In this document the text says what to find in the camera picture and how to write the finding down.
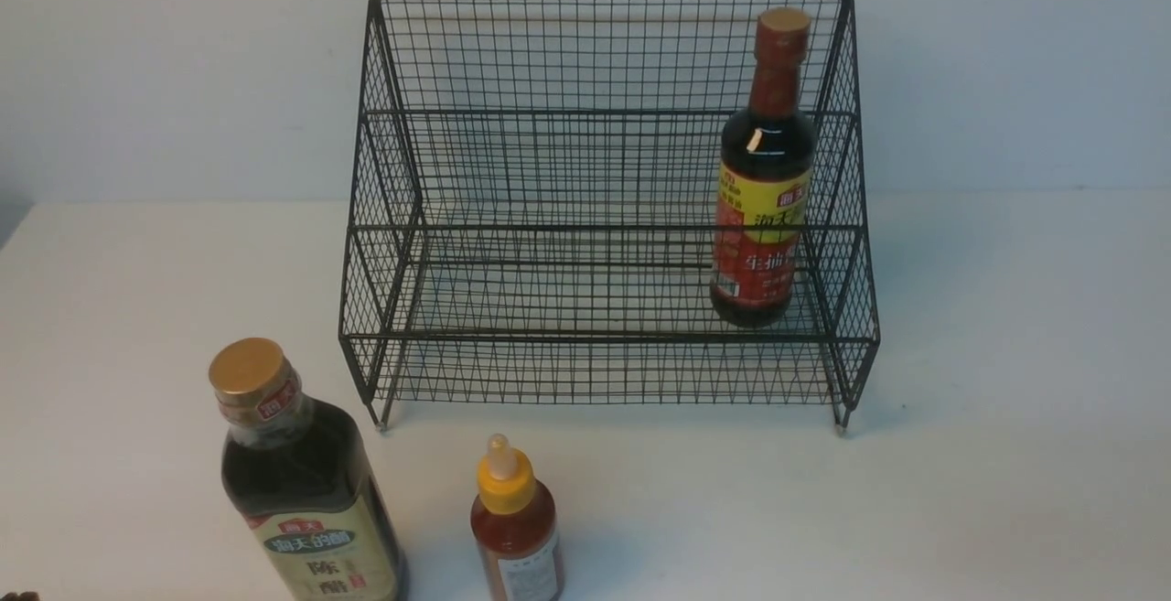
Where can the black wire mesh rack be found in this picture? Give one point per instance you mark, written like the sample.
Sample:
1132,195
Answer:
532,208

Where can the dark object at corner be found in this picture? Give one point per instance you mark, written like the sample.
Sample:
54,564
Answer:
27,595

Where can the dark vinegar bottle gold cap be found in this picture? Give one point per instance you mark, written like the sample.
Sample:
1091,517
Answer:
296,469

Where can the soy sauce bottle red label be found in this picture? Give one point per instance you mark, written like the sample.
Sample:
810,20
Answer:
766,165

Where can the small chili sauce bottle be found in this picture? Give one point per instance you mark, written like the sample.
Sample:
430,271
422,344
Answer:
514,522

